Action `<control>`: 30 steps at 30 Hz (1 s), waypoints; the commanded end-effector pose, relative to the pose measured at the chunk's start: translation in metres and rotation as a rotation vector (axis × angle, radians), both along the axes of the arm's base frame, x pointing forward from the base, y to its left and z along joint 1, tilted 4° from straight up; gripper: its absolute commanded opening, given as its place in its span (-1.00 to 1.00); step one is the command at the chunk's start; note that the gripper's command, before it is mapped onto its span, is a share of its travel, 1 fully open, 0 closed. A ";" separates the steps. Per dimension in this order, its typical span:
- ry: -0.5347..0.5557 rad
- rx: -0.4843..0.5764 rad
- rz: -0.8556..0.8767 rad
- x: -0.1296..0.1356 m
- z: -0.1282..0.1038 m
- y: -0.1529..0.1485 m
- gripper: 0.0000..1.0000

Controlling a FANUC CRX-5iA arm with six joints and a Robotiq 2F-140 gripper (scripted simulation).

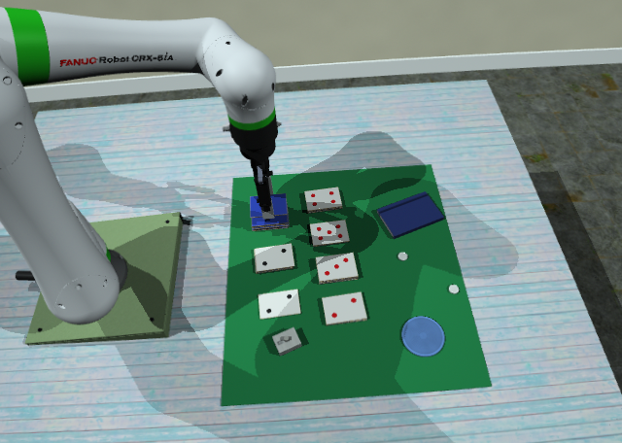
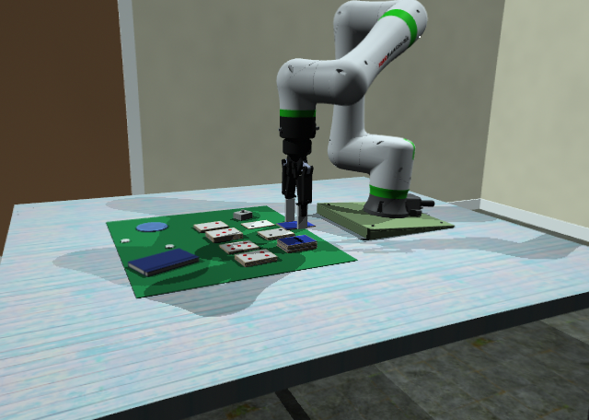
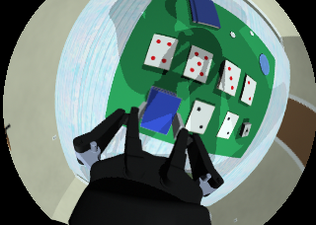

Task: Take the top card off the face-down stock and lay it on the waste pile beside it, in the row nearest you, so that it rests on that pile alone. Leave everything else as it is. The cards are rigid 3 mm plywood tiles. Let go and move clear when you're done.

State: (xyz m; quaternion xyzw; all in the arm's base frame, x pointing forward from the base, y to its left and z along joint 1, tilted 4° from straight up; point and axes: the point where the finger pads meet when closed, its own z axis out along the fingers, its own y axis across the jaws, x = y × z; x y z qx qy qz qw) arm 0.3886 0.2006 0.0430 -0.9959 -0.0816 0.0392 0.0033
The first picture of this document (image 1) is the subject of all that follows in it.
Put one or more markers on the blue round disc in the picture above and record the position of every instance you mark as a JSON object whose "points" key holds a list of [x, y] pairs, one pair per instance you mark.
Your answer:
{"points": [[422, 336]]}

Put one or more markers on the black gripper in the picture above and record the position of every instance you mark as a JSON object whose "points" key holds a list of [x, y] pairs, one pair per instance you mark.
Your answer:
{"points": [[260, 164]]}

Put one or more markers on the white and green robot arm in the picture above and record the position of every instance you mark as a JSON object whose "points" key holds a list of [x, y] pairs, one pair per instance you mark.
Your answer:
{"points": [[79, 285]]}

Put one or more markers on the green rectangular mat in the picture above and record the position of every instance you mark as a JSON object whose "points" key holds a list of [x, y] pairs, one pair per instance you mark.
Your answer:
{"points": [[357, 359]]}

